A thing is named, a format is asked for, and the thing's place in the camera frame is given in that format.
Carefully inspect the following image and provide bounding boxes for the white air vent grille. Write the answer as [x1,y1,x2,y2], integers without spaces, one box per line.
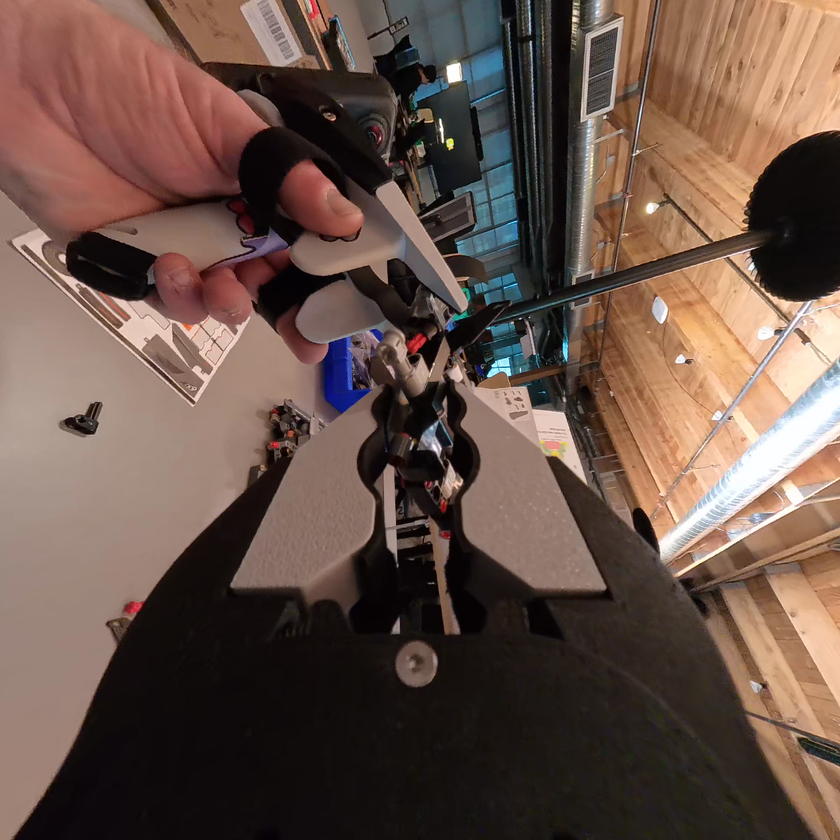
[581,16,626,123]

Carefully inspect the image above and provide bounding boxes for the black lego pin connector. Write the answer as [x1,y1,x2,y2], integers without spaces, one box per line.
[60,400,105,438]

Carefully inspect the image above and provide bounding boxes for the black electronic device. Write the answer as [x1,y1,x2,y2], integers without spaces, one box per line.
[325,16,360,73]

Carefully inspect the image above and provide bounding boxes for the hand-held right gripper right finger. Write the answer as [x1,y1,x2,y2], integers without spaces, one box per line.
[449,382,609,631]

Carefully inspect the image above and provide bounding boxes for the black grey lego frame assembly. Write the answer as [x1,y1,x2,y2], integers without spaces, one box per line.
[367,298,513,539]

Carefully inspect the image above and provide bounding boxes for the cardboard box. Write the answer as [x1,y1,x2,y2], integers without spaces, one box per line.
[146,0,336,72]

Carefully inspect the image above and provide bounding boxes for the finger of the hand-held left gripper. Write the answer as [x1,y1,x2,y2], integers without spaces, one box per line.
[357,179,469,316]

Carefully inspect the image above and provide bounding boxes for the large lego car chassis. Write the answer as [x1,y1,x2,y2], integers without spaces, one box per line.
[266,399,327,462]

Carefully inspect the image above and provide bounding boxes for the white sticker sheet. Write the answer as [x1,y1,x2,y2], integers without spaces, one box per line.
[10,226,252,408]

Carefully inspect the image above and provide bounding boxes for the black monitor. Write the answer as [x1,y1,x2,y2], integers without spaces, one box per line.
[420,82,484,193]

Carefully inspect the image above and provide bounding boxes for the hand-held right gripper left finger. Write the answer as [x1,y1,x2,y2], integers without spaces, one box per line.
[230,386,400,634]

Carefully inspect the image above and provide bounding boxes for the beige office chair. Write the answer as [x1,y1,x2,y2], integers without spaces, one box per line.
[441,252,490,286]

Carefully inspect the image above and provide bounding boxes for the silver spiral air duct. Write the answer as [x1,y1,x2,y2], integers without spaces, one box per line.
[658,357,840,564]
[563,0,618,342]

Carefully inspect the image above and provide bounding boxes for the blue parts bin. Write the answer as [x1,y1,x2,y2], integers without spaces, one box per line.
[323,336,383,414]

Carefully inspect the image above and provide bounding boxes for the lego instruction book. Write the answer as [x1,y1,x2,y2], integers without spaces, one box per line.
[471,386,589,483]

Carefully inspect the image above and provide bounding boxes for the dark lego panel red pin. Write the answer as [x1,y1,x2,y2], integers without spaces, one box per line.
[107,599,145,645]

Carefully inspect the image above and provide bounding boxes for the grey office chair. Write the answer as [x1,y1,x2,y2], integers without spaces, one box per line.
[420,192,476,245]

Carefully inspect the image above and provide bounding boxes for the person's left hand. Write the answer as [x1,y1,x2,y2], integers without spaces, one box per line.
[0,0,366,366]

